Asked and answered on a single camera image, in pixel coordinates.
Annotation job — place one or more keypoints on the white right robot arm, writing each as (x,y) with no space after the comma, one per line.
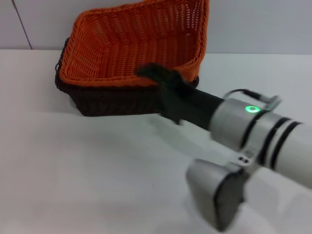
(265,139)

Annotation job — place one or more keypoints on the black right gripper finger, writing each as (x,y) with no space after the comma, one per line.
(168,104)
(158,72)

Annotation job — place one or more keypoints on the dark brown wicker basket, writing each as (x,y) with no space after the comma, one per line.
(114,100)

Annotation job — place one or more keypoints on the orange wicker basket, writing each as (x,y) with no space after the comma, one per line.
(126,48)

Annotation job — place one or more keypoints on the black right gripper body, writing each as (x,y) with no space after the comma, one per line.
(197,107)

